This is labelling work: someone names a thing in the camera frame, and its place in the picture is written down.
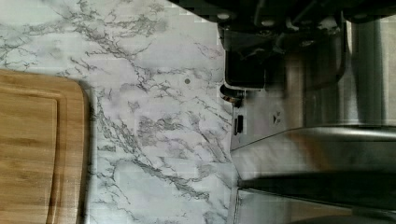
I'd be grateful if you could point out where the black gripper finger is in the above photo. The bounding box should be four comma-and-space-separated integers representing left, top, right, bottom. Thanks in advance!
218, 24, 285, 90

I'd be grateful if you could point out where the stainless steel slot toaster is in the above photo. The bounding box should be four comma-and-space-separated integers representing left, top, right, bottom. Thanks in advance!
230, 17, 395, 150

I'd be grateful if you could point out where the stainless steel toaster oven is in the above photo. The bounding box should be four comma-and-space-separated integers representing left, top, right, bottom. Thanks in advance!
231, 127, 395, 224

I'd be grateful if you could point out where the bamboo cutting board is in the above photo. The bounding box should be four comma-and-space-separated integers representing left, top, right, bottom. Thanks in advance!
0, 70, 90, 224

